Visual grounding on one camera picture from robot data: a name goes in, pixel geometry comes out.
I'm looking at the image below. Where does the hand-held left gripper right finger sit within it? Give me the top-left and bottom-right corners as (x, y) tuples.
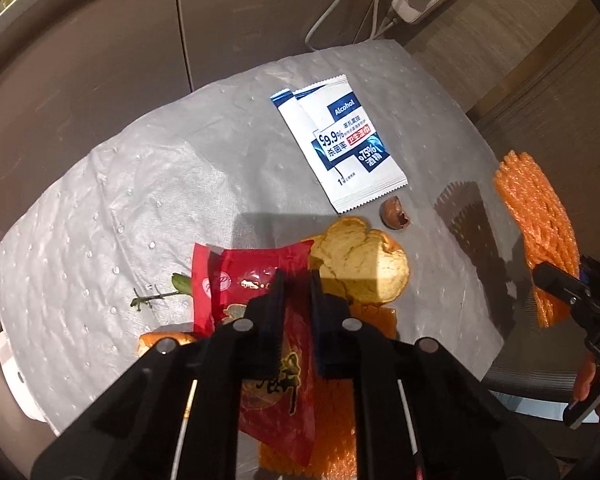
(307, 270), (561, 480)

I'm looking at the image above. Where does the person's right hand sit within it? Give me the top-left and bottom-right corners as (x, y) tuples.
(574, 355), (600, 423)

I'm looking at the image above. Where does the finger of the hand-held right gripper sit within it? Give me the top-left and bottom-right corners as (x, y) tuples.
(532, 261), (597, 311)
(580, 255), (600, 302)

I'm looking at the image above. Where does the red snack packet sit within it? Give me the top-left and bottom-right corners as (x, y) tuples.
(190, 240), (318, 467)

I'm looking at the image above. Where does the piece of bread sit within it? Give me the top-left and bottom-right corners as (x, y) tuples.
(137, 330), (198, 358)

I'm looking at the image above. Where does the grey padded mat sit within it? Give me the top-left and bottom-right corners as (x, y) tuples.
(0, 40), (506, 466)

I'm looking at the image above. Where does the green plant stem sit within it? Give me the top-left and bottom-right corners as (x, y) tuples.
(130, 272), (192, 313)

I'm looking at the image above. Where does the white plug cable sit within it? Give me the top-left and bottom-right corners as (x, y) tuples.
(370, 0), (416, 41)

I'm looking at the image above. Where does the orange foam fruit net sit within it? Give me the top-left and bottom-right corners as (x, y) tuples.
(493, 149), (581, 328)
(257, 305), (398, 478)

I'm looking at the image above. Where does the brown chestnut shell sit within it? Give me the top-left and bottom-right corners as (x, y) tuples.
(378, 196), (412, 229)

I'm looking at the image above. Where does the white blue wipe packet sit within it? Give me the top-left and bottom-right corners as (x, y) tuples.
(290, 74), (408, 213)
(271, 90), (301, 126)

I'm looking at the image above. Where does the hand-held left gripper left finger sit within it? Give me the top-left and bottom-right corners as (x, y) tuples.
(30, 269), (288, 480)

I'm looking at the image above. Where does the white power strip cable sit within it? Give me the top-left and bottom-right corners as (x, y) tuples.
(305, 0), (361, 53)

